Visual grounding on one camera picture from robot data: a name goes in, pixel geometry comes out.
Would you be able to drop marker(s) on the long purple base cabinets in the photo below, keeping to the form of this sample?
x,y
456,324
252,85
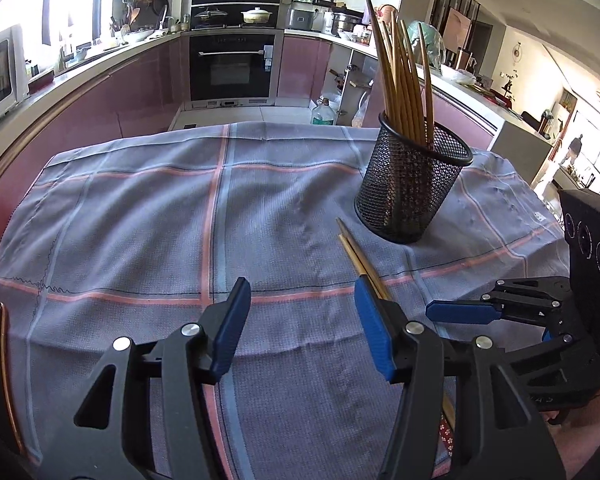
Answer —
x,y
130,95

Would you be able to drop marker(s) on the round wall clock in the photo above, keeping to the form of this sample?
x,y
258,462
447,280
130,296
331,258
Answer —
x,y
518,52

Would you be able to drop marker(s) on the silver rice cooker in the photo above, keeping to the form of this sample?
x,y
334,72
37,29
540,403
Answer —
x,y
300,19

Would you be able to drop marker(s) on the steel stock pot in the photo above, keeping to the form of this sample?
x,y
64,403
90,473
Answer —
x,y
346,24

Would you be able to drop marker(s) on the mint green food cover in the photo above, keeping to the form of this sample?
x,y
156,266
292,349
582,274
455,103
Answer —
x,y
437,45

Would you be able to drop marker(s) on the wok with glass lid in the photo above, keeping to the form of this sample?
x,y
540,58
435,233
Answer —
x,y
210,14

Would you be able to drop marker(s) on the bundle of chopsticks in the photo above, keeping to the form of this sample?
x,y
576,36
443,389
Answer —
x,y
405,90

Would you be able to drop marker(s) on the plastic oil bottle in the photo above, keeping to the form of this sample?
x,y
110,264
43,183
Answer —
x,y
324,114

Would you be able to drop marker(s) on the black built-in oven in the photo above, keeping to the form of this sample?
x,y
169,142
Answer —
x,y
230,67

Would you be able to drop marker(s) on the short purple base cabinets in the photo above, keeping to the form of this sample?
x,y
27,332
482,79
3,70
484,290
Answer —
x,y
300,65

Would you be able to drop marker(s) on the black mesh utensil holder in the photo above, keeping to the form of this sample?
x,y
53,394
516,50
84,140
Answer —
x,y
405,200

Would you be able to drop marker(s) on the black hanging frying pan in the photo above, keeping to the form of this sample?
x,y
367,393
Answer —
x,y
161,4

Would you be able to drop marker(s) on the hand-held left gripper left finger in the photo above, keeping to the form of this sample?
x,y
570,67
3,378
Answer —
x,y
230,327

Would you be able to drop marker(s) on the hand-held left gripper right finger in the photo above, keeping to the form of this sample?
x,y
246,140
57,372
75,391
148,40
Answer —
x,y
375,325

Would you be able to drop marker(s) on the pink kettle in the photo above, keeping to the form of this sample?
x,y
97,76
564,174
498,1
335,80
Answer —
x,y
387,11

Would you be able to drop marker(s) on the cream casserole pot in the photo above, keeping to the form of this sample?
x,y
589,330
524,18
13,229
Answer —
x,y
256,16

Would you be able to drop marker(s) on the white microwave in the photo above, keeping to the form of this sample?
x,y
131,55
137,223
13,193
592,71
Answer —
x,y
0,75

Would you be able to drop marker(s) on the clear plastic bag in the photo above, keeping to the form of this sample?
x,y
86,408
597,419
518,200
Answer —
x,y
361,112

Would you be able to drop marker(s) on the grey checked cloth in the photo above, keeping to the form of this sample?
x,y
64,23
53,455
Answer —
x,y
130,235

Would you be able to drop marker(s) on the wooden chopstick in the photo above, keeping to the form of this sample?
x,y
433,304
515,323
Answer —
x,y
365,260
355,262

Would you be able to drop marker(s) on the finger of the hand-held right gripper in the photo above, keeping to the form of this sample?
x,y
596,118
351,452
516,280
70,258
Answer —
x,y
460,312
480,347

